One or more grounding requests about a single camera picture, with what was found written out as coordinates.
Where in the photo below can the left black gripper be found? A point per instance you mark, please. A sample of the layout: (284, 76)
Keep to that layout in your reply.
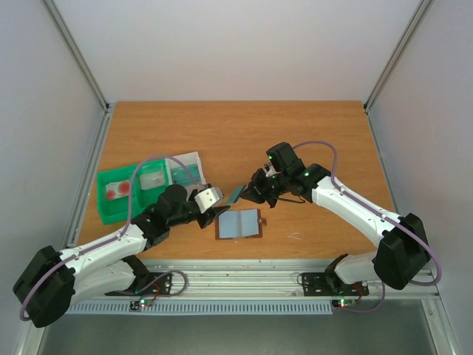
(211, 216)

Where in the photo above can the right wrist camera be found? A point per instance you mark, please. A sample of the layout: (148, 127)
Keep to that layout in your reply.
(269, 170)

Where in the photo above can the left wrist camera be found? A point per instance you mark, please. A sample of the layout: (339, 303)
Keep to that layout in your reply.
(208, 197)

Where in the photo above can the aluminium front rail frame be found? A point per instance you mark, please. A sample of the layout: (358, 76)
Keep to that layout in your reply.
(264, 279)

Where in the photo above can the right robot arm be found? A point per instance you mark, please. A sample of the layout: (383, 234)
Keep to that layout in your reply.
(400, 241)

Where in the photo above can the white plastic bin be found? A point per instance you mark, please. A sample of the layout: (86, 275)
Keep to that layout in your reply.
(187, 159)

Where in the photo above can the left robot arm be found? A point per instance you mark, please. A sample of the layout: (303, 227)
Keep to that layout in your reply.
(54, 280)

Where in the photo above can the grey slotted cable duct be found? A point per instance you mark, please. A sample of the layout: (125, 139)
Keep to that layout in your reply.
(202, 307)

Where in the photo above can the right aluminium frame post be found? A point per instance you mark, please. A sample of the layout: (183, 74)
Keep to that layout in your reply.
(403, 42)

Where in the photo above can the red circle card in bin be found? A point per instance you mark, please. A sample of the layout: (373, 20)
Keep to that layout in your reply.
(116, 190)

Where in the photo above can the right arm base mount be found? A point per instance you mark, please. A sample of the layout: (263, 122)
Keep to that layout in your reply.
(316, 284)

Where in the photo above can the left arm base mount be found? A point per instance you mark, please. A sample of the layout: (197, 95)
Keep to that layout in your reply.
(150, 283)

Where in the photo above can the left aluminium frame post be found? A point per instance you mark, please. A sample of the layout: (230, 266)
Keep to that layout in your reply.
(68, 38)

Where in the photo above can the teal card stack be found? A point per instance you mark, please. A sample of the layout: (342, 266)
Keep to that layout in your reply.
(181, 177)

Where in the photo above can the green two-compartment bin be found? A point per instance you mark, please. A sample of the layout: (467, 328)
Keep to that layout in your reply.
(115, 211)

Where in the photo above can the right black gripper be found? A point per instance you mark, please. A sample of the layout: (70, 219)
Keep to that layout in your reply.
(261, 187)

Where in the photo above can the brown leather card holder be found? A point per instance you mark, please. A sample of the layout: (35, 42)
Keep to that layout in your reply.
(243, 224)

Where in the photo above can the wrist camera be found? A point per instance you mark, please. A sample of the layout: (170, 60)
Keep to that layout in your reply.
(269, 170)
(208, 197)

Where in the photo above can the aluminium frame post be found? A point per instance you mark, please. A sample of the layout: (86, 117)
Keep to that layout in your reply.
(68, 38)
(403, 42)

